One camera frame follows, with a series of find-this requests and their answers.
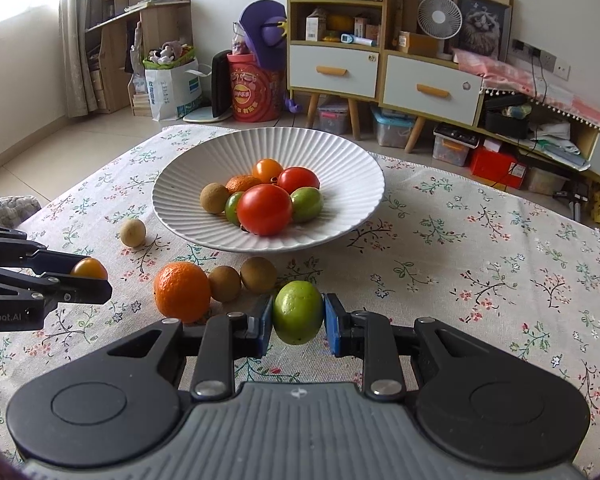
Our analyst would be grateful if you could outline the yellow orange small tomato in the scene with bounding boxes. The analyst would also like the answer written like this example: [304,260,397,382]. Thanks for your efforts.
[70,258,108,280]

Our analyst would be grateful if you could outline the large orange mandarin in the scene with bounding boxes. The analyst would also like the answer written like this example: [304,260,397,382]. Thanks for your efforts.
[154,261,211,324]

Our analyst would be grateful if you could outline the brown longan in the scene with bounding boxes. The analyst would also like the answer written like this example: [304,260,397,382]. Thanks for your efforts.
[208,266,242,304]
[240,257,277,295]
[199,182,230,214]

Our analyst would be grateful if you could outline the green tomato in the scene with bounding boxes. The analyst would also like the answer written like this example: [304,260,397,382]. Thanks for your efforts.
[272,281,324,346]
[224,192,244,226]

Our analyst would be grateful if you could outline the big red tomato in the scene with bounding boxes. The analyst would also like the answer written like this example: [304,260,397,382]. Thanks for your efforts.
[237,184,292,236]

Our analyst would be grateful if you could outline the beige longan far left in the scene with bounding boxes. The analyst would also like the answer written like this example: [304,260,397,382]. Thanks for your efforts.
[119,218,146,248]

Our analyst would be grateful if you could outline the floral tablecloth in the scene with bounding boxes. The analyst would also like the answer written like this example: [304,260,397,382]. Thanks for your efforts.
[0,127,600,477]

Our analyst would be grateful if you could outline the small mandarin in plate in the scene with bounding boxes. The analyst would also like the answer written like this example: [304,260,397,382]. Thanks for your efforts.
[225,174,261,194]

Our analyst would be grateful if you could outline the white paper shopping bag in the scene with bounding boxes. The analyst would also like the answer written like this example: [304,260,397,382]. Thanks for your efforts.
[143,41,211,122]

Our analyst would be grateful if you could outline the orange tomato in plate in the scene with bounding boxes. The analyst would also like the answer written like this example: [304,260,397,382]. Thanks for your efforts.
[251,158,284,184]

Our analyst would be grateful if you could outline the red box on floor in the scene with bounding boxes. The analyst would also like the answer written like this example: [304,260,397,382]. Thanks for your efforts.
[469,146,527,188]

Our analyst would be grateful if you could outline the grey curtain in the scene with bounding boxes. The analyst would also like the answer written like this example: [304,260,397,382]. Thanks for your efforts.
[59,0,97,118]

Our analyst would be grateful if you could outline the white ribbed plate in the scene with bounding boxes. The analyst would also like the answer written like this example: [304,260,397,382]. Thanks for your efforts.
[152,127,385,255]

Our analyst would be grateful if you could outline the red printed bucket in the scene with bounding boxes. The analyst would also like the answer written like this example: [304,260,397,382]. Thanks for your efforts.
[227,53,285,122]

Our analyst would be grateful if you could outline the wooden bookshelf by window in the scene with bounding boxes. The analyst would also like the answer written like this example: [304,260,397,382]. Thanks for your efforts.
[85,0,193,116]

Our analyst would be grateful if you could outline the clear storage bin middle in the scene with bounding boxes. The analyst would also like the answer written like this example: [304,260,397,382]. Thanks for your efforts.
[370,105,415,148]

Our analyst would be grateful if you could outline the clear storage bin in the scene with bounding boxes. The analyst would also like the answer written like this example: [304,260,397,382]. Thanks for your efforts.
[370,105,415,148]
[317,99,351,136]

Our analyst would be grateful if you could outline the clear storage bin left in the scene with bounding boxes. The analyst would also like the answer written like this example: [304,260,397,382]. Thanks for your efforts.
[317,99,351,136]

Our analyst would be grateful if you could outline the purple plush toy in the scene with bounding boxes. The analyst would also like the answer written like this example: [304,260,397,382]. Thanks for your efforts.
[239,0,289,110]

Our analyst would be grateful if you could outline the pink cloth on shelf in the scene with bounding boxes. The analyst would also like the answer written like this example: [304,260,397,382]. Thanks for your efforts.
[453,49,600,129]

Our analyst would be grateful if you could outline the wooden cabinet white drawers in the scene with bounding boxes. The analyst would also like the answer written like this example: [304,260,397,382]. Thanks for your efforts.
[288,0,600,177]

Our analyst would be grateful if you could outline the white desk fan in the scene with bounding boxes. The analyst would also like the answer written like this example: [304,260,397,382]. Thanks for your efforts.
[417,0,463,40]

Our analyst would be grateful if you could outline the framed cat picture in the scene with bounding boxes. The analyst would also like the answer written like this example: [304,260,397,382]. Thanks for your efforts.
[448,0,515,61]

